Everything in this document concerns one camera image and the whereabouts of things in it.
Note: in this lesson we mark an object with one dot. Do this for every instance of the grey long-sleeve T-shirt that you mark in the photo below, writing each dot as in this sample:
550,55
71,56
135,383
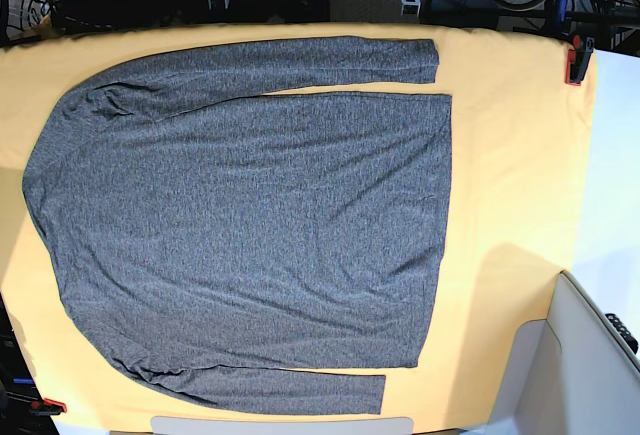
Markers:
241,227

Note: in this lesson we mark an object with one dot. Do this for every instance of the yellow table cloth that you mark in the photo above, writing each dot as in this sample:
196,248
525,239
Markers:
521,139

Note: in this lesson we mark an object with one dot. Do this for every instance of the dark round stool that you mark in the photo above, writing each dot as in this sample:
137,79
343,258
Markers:
465,14

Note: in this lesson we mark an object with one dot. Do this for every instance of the red clamp right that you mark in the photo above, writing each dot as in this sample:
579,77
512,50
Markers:
579,55

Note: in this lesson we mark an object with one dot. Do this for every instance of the red clamp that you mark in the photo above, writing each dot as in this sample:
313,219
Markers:
47,407
579,55

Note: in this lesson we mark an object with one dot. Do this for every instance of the white box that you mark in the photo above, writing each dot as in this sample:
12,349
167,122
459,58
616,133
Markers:
568,373

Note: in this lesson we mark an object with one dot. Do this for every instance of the black remote control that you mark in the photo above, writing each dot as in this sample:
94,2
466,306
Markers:
623,331

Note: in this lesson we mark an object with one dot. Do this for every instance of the red clamp left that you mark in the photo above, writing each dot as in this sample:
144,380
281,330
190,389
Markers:
47,407

